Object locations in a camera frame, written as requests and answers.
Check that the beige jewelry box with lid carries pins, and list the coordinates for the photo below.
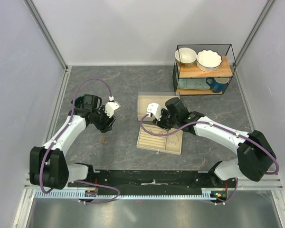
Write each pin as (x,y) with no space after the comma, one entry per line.
(145,98)

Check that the light blue rectangular plate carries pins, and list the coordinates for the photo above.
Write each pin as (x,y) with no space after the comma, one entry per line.
(193,84)

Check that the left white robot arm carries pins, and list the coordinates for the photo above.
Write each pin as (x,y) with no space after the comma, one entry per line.
(47,164)

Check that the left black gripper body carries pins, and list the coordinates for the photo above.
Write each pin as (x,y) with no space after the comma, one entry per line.
(101,121)

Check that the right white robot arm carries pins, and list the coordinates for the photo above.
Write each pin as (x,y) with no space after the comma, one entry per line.
(254,154)

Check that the dark green mug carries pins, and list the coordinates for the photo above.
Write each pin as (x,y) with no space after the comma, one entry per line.
(78,101)

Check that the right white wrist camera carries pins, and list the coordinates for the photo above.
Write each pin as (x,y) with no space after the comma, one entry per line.
(154,109)

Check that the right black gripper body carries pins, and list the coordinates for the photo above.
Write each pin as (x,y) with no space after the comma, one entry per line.
(167,121)

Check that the white scalloped bowl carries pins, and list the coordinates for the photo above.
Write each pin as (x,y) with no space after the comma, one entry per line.
(208,60)

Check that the beige jewelry tray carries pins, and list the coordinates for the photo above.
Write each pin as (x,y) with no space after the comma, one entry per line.
(168,144)

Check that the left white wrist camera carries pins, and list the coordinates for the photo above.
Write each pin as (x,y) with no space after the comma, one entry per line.
(111,107)

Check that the black wire shelf rack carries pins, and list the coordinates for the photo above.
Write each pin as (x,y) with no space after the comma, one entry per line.
(226,69)

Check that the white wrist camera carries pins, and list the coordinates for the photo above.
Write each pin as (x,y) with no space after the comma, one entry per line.
(154,109)
(111,107)

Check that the white bowl with floral pattern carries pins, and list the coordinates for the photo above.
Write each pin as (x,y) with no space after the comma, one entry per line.
(185,56)

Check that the blue mug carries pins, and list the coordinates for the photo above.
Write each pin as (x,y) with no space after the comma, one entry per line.
(217,85)

